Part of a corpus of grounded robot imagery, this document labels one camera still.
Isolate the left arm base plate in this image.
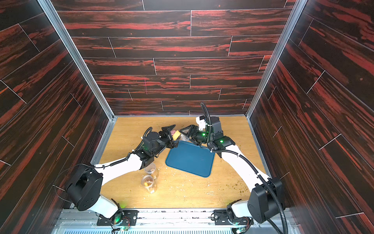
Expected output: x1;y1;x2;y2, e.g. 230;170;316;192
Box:
97;210;138;227

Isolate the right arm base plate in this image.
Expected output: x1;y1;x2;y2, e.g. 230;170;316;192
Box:
210;209;254;226

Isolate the clear jar with cookies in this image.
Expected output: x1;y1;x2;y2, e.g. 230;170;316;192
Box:
171;130;190;141

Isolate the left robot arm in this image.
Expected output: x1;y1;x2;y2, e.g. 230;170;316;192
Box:
64;125;181;226

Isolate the near clear jar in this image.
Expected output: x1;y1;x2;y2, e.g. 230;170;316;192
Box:
141;175;157;194

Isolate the teal plastic tray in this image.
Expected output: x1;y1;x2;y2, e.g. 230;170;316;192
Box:
166;141;215;177

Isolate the yellow square cookie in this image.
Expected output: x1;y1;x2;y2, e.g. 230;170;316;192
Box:
172;130;181;140

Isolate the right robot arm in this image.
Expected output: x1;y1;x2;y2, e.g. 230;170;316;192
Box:
180;102;288;234

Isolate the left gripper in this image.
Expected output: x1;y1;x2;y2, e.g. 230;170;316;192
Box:
149;124;180;159

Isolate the middle clear jar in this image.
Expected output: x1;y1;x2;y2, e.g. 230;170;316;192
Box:
144;163;159;179

